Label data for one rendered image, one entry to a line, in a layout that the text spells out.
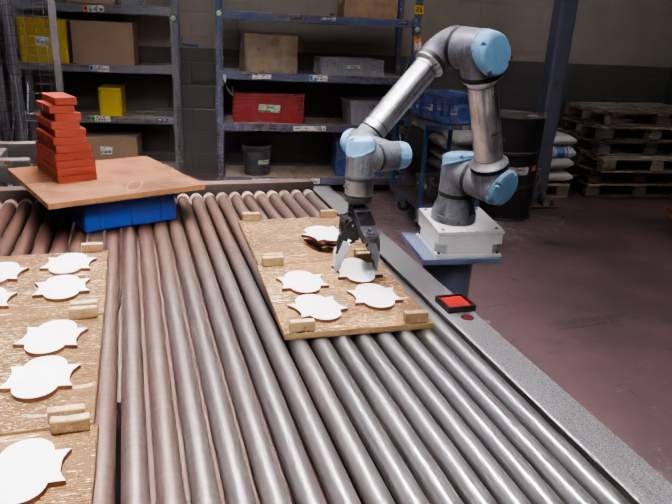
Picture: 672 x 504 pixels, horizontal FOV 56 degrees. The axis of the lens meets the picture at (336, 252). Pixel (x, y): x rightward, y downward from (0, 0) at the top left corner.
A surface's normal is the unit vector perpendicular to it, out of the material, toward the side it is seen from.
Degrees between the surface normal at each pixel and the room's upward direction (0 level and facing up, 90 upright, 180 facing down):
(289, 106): 90
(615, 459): 0
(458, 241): 90
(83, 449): 0
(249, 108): 90
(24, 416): 0
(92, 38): 90
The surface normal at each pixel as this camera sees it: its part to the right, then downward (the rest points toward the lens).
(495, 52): 0.55, 0.25
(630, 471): 0.05, -0.94
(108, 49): 0.18, 0.35
